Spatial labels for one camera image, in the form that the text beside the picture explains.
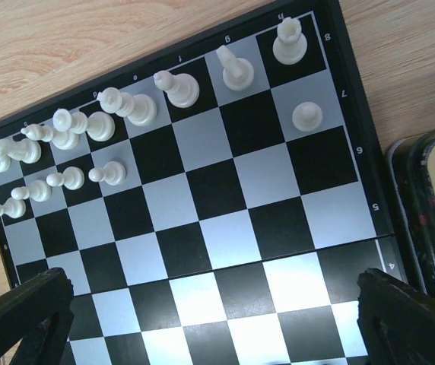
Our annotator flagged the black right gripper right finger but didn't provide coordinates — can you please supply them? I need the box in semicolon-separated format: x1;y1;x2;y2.
357;268;435;364

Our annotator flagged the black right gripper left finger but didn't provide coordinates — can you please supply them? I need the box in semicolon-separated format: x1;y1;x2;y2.
0;268;74;364

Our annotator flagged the dark floral metal tin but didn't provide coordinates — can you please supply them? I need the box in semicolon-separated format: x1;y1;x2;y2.
386;130;435;298

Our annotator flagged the white pawn a7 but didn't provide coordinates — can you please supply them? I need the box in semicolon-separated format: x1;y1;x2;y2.
0;198;26;219

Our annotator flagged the white pawn b7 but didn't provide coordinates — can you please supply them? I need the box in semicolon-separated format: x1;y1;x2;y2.
11;179;52;202

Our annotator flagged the white pawn c7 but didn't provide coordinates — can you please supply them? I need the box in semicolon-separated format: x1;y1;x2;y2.
46;167;84;190

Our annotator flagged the white pawn d7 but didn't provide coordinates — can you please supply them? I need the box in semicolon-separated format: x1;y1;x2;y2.
88;161;126;186

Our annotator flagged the white knight b8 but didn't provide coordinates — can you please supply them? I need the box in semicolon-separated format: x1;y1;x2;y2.
0;138;42;163

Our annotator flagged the white bishop c8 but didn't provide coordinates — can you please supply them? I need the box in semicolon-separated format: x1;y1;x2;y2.
20;124;81;151

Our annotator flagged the white queen d8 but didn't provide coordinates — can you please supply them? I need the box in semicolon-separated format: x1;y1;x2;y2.
52;109;116;142

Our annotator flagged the black and white chessboard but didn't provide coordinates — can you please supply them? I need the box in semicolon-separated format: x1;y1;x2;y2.
0;1;402;364

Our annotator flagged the white king e8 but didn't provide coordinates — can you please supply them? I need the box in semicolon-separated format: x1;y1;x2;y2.
97;87;157;126

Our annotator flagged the white pawn h7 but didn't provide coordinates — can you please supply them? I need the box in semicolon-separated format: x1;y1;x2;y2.
292;102;323;132

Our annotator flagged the white bishop f8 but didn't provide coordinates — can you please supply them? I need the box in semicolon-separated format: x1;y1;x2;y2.
154;70;200;109

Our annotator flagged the white knight g8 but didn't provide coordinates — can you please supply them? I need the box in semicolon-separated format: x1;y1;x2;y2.
216;45;255;91

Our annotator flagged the white rook h8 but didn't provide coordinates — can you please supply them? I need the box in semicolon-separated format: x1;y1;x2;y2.
272;17;307;65

